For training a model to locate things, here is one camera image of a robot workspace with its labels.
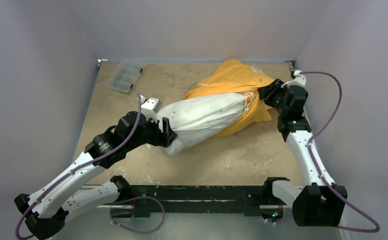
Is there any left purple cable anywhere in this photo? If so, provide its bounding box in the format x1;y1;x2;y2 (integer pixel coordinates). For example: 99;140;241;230
15;93;166;240

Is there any purple cable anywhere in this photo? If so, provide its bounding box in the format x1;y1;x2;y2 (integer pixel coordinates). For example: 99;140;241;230
266;70;381;233
15;93;166;240

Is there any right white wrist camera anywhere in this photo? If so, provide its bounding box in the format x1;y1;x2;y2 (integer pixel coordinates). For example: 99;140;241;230
281;69;307;88

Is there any white pillow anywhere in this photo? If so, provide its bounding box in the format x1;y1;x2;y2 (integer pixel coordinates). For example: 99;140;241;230
157;92;250;157

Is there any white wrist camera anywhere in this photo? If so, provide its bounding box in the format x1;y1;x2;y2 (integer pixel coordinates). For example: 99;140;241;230
140;95;162;121
281;69;307;88

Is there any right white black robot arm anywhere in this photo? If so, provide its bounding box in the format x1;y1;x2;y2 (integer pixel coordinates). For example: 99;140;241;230
259;79;348;227

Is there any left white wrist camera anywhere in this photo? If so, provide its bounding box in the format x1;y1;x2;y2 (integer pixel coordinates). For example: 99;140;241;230
140;95;162;121

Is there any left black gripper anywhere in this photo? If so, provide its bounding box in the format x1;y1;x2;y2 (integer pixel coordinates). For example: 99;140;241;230
125;111;176;152

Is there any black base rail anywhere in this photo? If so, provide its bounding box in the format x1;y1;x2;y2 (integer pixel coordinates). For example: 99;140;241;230
99;184;296;220

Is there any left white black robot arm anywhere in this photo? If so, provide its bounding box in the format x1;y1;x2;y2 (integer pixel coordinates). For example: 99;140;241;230
14;111;178;240

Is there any clear plastic organizer box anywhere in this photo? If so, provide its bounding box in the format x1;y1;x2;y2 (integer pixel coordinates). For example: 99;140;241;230
106;59;144;94

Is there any orange Mickey Mouse pillowcase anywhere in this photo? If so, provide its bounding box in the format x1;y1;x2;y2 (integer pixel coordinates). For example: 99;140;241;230
185;59;274;138

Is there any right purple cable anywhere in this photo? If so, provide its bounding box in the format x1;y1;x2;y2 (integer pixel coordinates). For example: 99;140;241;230
266;70;381;233

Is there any aluminium frame profile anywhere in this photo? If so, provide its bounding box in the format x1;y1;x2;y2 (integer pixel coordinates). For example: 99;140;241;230
81;60;343;210

